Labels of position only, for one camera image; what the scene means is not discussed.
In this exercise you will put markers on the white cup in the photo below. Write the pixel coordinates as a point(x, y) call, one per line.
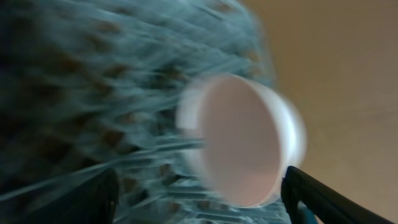
point(249, 133)

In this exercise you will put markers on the grey dishwasher rack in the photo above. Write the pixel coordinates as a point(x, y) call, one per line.
point(92, 85)

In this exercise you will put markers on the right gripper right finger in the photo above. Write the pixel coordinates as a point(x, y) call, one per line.
point(306, 200)

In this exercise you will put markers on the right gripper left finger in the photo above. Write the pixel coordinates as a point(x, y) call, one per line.
point(92, 202)

